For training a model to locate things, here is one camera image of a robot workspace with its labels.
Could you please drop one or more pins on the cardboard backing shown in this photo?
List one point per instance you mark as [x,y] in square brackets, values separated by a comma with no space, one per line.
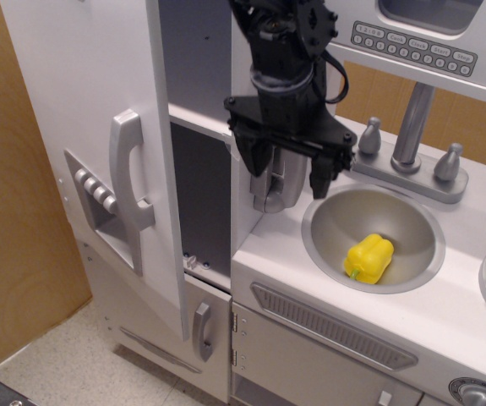
[452,118]

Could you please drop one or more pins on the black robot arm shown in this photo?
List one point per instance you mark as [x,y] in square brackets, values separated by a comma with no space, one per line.
[288,41]

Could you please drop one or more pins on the yellow toy bell pepper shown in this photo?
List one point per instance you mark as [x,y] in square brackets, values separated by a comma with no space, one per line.
[367,260]

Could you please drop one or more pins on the white oven door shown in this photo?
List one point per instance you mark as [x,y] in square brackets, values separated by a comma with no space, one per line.
[278,366]

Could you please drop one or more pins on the grey faucet base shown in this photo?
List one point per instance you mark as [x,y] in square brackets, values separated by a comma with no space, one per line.
[422,180]

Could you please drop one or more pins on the silver lower door handle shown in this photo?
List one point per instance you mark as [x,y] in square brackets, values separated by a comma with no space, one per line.
[202,349]

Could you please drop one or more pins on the silver left tap knob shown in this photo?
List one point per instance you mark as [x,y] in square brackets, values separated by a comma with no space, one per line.
[370,140]

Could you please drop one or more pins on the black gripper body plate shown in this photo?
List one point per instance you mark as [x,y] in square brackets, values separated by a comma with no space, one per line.
[298,122]

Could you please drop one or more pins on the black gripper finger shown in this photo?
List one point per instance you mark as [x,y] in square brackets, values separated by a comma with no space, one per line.
[255,150]
[324,170]

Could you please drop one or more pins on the white lower freezer door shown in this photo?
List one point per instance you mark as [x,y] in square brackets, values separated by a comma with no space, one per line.
[129,320]

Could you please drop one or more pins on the silver toy phone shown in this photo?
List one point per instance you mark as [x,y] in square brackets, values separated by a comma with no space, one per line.
[281,183]

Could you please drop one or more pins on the silver right tap knob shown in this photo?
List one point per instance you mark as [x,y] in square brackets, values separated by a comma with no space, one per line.
[448,166]

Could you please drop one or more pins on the silver tap knob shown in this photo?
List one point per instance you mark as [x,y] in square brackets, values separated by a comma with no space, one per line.
[448,166]
[370,140]

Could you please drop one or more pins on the silver vent grille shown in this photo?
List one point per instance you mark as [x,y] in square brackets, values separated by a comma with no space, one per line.
[333,329]

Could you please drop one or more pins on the silver fridge handle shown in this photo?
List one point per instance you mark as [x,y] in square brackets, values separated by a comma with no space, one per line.
[125,135]

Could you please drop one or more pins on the silver ice dispenser panel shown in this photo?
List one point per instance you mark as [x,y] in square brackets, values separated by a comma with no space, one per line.
[100,207]

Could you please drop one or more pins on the toy microwave with keypad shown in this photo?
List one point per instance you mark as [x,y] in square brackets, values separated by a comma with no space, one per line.
[438,43]

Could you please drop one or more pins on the grey oven control knob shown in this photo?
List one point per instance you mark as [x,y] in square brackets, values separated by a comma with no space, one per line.
[468,391]

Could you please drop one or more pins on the silver sink bowl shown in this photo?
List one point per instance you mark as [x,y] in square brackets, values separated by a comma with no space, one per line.
[334,225]

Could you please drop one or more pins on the wooden board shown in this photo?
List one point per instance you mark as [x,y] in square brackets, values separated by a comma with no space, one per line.
[42,280]

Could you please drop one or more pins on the silver faucet spout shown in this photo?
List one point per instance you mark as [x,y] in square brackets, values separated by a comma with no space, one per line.
[405,155]

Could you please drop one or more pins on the white fridge door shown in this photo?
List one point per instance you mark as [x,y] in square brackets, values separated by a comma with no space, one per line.
[95,75]

